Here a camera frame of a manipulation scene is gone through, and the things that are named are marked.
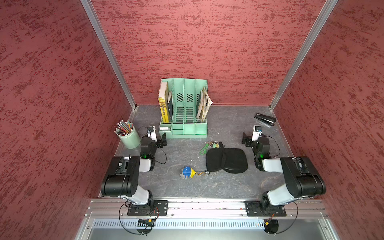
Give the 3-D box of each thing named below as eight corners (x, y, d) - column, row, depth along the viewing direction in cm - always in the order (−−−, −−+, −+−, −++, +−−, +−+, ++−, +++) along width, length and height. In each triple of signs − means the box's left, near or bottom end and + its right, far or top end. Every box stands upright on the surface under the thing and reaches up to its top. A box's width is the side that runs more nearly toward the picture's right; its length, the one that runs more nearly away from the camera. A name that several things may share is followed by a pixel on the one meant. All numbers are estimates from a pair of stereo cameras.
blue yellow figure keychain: (183, 179, 85) (182, 175, 80) (183, 170, 88) (182, 166, 84) (195, 179, 85) (195, 175, 80) (195, 170, 88) (195, 166, 84)
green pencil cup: (125, 150, 97) (114, 137, 84) (128, 140, 102) (119, 125, 89) (139, 150, 97) (131, 137, 84) (142, 140, 102) (135, 125, 89)
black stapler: (253, 118, 116) (255, 114, 113) (255, 114, 118) (256, 111, 115) (273, 126, 111) (275, 122, 108) (274, 122, 113) (276, 119, 110)
